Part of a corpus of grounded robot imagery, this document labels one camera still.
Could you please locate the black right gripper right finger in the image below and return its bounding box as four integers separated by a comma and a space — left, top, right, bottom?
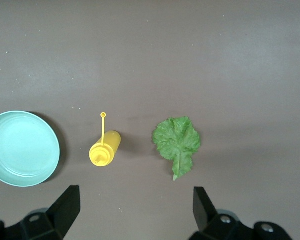
189, 186, 295, 240

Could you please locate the green lettuce leaf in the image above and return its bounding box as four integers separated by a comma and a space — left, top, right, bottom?
151, 116, 202, 182

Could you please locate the mint green round plate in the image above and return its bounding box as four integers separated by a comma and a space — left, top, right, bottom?
0, 110, 61, 188

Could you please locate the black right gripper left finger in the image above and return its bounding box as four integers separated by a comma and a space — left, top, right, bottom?
0, 185, 82, 240

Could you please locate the yellow mustard squeeze bottle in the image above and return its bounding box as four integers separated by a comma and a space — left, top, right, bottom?
89, 112, 122, 167

